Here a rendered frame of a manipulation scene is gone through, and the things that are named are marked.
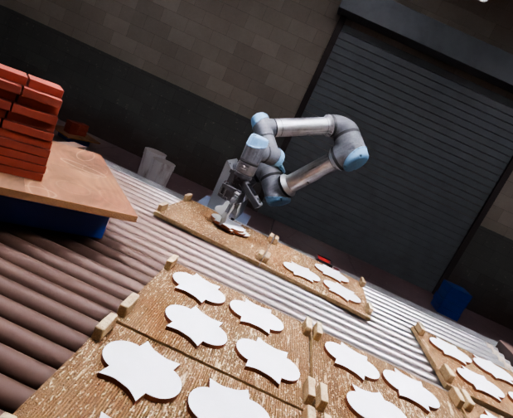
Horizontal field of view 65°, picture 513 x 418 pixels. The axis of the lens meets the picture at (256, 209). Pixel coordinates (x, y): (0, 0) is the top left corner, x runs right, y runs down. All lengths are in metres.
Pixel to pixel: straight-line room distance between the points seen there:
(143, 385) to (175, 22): 6.23
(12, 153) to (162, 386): 0.61
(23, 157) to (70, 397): 0.57
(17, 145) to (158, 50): 5.73
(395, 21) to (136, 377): 5.83
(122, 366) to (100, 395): 0.06
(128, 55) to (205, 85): 1.26
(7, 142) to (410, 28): 5.63
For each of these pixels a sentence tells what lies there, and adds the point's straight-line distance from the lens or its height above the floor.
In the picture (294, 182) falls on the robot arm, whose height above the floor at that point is 1.17.
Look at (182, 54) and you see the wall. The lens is 6.57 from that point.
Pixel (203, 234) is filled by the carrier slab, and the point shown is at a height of 0.94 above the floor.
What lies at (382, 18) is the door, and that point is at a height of 3.17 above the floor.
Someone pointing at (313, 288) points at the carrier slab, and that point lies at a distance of 1.41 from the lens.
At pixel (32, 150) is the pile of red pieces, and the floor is 1.11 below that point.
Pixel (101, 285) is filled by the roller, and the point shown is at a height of 0.91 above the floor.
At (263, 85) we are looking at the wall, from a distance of 6.28.
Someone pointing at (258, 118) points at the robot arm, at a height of 1.37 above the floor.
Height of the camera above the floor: 1.39
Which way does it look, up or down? 12 degrees down
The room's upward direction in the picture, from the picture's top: 25 degrees clockwise
